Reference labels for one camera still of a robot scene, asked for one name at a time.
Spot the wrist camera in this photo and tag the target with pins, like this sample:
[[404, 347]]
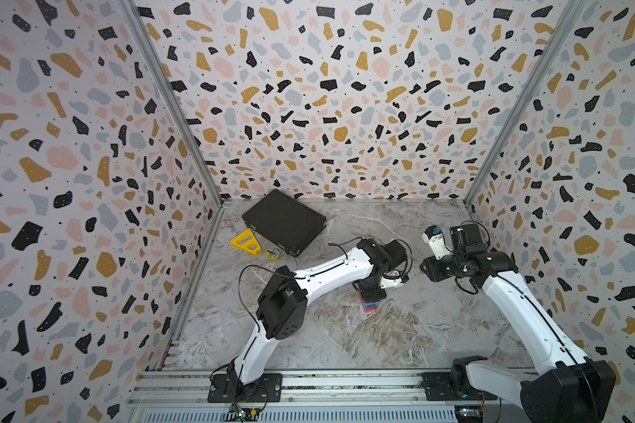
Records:
[[393, 279], [434, 238]]

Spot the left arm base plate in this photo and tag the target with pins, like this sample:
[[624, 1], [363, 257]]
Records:
[[227, 389]]

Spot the small yellow round piece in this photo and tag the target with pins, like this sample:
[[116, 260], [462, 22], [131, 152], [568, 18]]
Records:
[[273, 254]]

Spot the red long lego brick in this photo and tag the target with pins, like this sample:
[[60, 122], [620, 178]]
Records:
[[370, 304]]

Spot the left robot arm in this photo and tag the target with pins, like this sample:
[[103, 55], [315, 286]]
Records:
[[370, 267]]

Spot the black flat case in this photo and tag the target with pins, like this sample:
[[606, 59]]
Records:
[[288, 223]]

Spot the yellow triangle piece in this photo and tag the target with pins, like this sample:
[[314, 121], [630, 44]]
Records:
[[246, 242]]

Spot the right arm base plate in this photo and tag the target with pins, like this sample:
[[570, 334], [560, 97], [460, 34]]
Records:
[[442, 386]]

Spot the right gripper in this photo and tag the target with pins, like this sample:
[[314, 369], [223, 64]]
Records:
[[429, 269]]

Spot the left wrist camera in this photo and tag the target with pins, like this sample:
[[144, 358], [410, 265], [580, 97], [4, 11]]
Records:
[[393, 279]]

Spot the aluminium rail frame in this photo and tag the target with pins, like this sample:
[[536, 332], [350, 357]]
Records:
[[347, 395]]

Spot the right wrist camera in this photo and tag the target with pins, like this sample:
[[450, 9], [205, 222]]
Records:
[[434, 238]]

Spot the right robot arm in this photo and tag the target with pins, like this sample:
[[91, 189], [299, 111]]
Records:
[[567, 385]]

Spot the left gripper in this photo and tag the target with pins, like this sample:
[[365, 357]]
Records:
[[374, 297]]

